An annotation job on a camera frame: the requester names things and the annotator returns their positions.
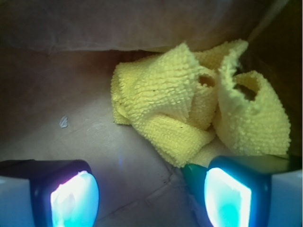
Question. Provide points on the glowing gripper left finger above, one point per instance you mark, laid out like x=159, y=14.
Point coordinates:
x=57, y=193

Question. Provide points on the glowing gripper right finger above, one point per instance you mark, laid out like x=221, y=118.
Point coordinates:
x=255, y=191

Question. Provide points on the yellow terry cloth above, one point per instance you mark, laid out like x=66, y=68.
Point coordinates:
x=194, y=106

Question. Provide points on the brown paper bag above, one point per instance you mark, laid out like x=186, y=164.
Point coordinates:
x=57, y=58

